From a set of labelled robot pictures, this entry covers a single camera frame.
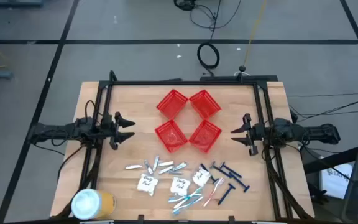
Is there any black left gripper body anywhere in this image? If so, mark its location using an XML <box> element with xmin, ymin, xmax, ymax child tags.
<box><xmin>99</xmin><ymin>111</ymin><xmax>120</xmax><ymax>151</ymax></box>

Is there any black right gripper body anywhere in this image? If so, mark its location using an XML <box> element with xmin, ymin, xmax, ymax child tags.
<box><xmin>249</xmin><ymin>113</ymin><xmax>266</xmax><ymax>156</ymax></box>

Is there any blue disposable razor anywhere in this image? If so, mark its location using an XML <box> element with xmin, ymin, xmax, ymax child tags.
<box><xmin>228</xmin><ymin>172</ymin><xmax>250</xmax><ymax>193</ymax></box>
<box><xmin>200</xmin><ymin>163</ymin><xmax>219</xmax><ymax>184</ymax></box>
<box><xmin>218</xmin><ymin>182</ymin><xmax>237</xmax><ymax>206</ymax></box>
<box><xmin>209</xmin><ymin>161</ymin><xmax>232</xmax><ymax>179</ymax></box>
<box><xmin>219</xmin><ymin>161</ymin><xmax>244</xmax><ymax>179</ymax></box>

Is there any vanity pack clear plastic bag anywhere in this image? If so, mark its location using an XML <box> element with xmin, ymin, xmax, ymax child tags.
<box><xmin>170</xmin><ymin>176</ymin><xmax>191</xmax><ymax>196</ymax></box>
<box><xmin>192</xmin><ymin>166</ymin><xmax>211</xmax><ymax>187</ymax></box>
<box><xmin>137</xmin><ymin>174</ymin><xmax>159</xmax><ymax>197</ymax></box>

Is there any pink toothbrush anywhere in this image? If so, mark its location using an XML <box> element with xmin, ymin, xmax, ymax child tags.
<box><xmin>202</xmin><ymin>177</ymin><xmax>226</xmax><ymax>208</ymax></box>

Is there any red plastic slotted basket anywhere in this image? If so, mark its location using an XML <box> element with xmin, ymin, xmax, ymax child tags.
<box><xmin>155</xmin><ymin>88</ymin><xmax>189</xmax><ymax>120</ymax></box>
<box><xmin>188</xmin><ymin>119</ymin><xmax>223</xmax><ymax>154</ymax></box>
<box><xmin>154</xmin><ymin>119</ymin><xmax>188</xmax><ymax>154</ymax></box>
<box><xmin>188</xmin><ymin>89</ymin><xmax>223</xmax><ymax>120</ymax></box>

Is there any yellow canister with white lid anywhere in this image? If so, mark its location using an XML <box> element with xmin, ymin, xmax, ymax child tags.
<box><xmin>70</xmin><ymin>188</ymin><xmax>117</xmax><ymax>221</ymax></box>

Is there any black stand leg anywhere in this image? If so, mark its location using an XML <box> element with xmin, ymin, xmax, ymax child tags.
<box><xmin>303</xmin><ymin>142</ymin><xmax>358</xmax><ymax>175</ymax></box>

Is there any white printed box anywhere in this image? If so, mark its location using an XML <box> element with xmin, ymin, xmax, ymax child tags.
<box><xmin>318</xmin><ymin>163</ymin><xmax>354</xmax><ymax>200</ymax></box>

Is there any black floor device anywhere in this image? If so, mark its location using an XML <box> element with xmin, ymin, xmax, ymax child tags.
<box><xmin>174</xmin><ymin>0</ymin><xmax>196</xmax><ymax>11</ymax></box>

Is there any black cable bundle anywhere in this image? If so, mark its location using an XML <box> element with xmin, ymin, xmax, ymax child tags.
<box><xmin>261</xmin><ymin>146</ymin><xmax>310</xmax><ymax>223</ymax></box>

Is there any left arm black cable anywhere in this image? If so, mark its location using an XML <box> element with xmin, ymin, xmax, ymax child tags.
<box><xmin>57</xmin><ymin>142</ymin><xmax>88</xmax><ymax>183</ymax></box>

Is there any black metal table frame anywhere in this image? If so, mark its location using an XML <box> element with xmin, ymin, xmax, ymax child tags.
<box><xmin>84</xmin><ymin>70</ymin><xmax>315</xmax><ymax>224</ymax></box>

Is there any thin black floor cable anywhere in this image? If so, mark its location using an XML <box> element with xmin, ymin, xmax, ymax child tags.
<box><xmin>289</xmin><ymin>95</ymin><xmax>358</xmax><ymax>123</ymax></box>
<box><xmin>287</xmin><ymin>92</ymin><xmax>358</xmax><ymax>98</ymax></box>

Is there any coiled black floor cable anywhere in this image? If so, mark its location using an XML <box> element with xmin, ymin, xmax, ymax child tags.
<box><xmin>196</xmin><ymin>42</ymin><xmax>221</xmax><ymax>77</ymax></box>

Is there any looped black floor cable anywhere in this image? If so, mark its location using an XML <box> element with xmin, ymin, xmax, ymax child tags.
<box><xmin>190</xmin><ymin>0</ymin><xmax>242</xmax><ymax>32</ymax></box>

